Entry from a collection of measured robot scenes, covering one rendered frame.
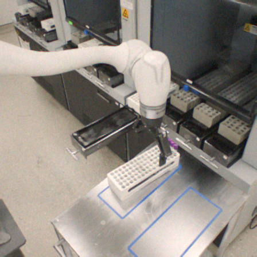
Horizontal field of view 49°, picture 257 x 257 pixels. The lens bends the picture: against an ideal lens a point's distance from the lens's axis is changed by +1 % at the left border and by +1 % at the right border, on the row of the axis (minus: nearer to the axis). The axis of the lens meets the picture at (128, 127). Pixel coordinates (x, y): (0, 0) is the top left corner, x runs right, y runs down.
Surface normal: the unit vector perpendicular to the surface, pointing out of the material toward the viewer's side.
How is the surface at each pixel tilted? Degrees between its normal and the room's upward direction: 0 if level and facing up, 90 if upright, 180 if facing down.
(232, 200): 0
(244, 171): 0
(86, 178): 0
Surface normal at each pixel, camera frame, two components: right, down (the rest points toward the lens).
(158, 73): 0.22, 0.47
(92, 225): -0.03, -0.74
